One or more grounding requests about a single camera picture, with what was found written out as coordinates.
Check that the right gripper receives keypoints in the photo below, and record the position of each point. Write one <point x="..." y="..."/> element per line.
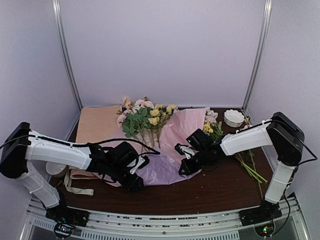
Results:
<point x="189" y="170"/>

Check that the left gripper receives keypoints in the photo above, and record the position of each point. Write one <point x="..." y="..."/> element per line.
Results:
<point x="132" y="185"/>

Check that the purple pink wrapping paper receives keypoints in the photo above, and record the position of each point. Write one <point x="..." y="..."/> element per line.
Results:
<point x="162" y="169"/>

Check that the yellow rose stem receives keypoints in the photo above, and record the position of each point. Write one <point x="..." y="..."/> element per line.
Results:
<point x="159" y="116"/>

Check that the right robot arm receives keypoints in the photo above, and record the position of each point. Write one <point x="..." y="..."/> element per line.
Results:
<point x="281" y="140"/>

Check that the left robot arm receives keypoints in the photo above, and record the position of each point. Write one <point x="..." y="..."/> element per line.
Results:
<point x="23" y="146"/>

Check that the small yellow flower spray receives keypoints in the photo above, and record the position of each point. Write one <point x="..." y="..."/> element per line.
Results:
<point x="246" y="158"/>

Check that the white fluted dish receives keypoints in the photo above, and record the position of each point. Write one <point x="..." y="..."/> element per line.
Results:
<point x="233" y="118"/>

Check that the beige ribbon strip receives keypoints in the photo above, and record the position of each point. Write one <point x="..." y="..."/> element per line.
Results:
<point x="78" y="191"/>

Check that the beige wrapping paper stack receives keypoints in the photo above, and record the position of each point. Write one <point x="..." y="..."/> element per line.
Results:
<point x="96" y="124"/>

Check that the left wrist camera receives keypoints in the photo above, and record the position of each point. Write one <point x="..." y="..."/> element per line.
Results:
<point x="140" y="163"/>

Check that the front aluminium rail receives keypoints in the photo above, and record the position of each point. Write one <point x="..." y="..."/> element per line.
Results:
<point x="225" y="225"/>

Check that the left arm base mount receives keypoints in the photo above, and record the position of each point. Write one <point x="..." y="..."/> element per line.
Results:
<point x="67" y="220"/>

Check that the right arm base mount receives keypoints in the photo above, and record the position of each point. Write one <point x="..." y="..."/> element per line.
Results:
<point x="261" y="218"/>

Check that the left aluminium frame post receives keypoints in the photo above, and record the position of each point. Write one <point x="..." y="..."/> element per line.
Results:
<point x="65" y="53"/>

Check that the aluminium frame post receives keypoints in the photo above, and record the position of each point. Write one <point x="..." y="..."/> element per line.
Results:
<point x="65" y="53"/>
<point x="264" y="30"/>

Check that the right aluminium frame post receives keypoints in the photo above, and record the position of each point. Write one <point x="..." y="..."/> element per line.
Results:
<point x="264" y="30"/>

